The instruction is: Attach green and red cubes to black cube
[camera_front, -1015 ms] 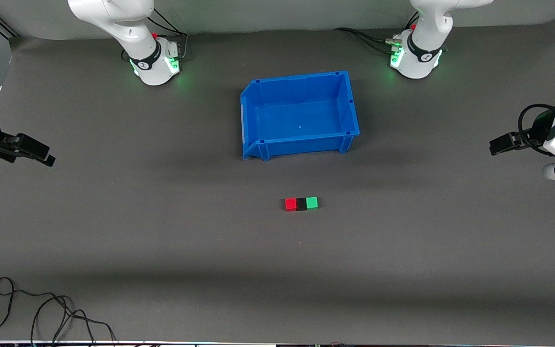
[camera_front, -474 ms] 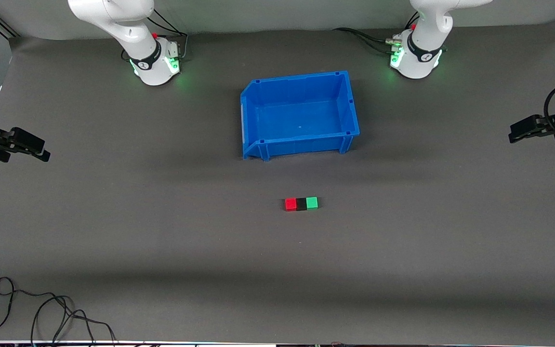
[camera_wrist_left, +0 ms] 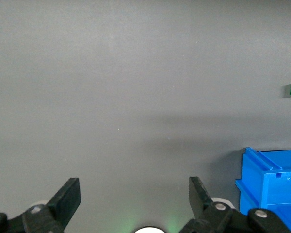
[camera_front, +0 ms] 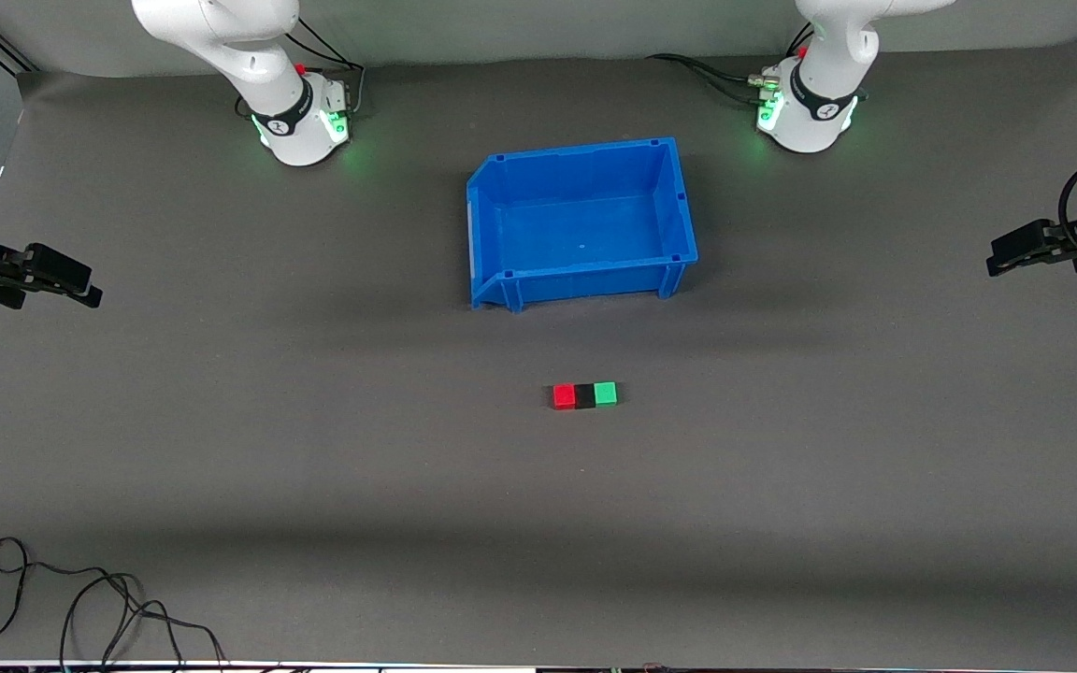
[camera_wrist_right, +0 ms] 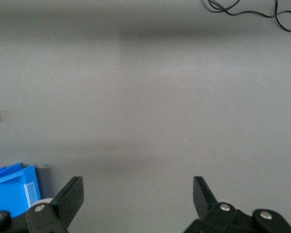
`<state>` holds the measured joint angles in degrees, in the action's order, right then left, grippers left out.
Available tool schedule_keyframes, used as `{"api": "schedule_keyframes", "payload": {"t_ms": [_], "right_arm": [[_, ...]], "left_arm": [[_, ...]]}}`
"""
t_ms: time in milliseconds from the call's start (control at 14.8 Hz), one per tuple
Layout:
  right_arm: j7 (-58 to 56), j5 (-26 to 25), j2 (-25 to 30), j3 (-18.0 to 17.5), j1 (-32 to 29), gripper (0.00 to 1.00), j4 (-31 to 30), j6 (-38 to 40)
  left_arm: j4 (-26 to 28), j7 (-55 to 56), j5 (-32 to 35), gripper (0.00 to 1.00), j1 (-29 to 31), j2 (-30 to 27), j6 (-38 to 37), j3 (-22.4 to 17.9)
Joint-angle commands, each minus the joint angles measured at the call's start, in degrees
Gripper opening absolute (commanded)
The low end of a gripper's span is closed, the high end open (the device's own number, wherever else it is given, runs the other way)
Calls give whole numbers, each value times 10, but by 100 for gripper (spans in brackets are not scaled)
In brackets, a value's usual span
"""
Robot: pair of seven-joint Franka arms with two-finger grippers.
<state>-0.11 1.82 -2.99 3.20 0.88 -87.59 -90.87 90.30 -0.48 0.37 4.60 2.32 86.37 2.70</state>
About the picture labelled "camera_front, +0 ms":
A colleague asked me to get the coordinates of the loose black floor cable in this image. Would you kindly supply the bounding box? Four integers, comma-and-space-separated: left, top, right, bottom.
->
0, 537, 227, 670

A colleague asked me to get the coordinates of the black right arm base cable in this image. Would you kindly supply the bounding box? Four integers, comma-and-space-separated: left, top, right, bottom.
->
286, 17, 367, 119

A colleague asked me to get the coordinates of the black left arm base cable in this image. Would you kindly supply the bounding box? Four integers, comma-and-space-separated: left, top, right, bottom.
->
646, 52, 783, 106

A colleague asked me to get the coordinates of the black arm base cable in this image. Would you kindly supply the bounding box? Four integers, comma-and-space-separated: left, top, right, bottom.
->
646, 52, 783, 106
286, 17, 367, 119

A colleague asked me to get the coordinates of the blue plastic storage bin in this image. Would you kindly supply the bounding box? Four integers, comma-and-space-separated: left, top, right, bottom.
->
466, 137, 699, 313

